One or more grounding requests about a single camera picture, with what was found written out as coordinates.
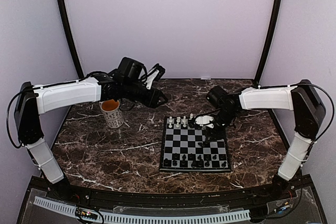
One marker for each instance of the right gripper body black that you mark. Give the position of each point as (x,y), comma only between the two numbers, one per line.
(221,133)

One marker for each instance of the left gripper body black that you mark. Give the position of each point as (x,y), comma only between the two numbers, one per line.
(149,102)

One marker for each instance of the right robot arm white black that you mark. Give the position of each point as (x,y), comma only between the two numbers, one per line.
(301,98)

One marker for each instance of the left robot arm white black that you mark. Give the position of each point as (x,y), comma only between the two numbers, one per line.
(130,80)

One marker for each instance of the white rook corner piece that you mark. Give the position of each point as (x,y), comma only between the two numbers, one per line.
(171,121)

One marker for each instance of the black and white chessboard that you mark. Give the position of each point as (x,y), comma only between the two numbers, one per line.
(181,145)

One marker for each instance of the white patterned mug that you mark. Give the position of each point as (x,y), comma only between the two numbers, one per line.
(112,113)

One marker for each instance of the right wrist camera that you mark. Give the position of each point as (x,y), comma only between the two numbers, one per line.
(204,120)

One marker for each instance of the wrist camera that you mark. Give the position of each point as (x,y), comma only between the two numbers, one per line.
(204,120)
(155,74)

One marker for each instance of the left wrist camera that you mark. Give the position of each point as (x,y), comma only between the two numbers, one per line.
(155,74)

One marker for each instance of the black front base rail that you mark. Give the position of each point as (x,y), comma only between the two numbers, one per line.
(298,204)

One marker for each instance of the white perforated cable duct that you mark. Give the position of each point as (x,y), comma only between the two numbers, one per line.
(142,215)

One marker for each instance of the black corner frame post left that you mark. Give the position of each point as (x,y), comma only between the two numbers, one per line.
(69,38)

